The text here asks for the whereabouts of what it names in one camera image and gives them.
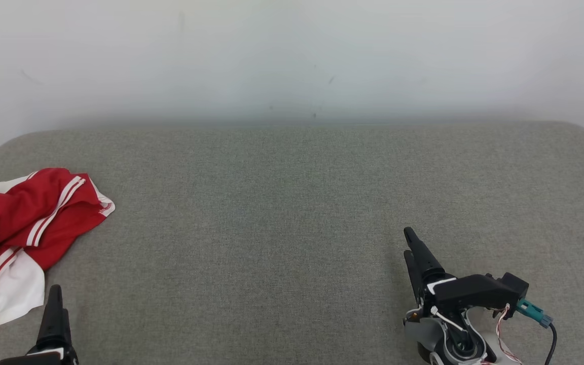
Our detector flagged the teal cable connector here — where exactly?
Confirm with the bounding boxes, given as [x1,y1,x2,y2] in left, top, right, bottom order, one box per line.
[517,299,554,328]

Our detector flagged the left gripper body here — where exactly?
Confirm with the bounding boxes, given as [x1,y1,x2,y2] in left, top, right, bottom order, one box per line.
[27,346,79,365]

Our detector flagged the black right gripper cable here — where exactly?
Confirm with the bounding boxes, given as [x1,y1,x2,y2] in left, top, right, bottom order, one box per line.
[544,322,558,365]

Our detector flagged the red shorts with number print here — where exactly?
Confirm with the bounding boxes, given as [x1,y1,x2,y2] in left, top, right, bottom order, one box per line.
[0,168,116,305]

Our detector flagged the red and white wire bundle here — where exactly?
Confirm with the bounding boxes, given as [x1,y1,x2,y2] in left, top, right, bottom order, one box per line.
[495,303,524,365]

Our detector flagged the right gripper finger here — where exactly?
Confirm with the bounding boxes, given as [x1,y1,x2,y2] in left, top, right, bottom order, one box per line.
[404,227,447,284]
[405,250,426,305]

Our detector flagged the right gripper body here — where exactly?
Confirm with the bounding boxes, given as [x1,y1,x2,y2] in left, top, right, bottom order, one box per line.
[404,277,490,365]

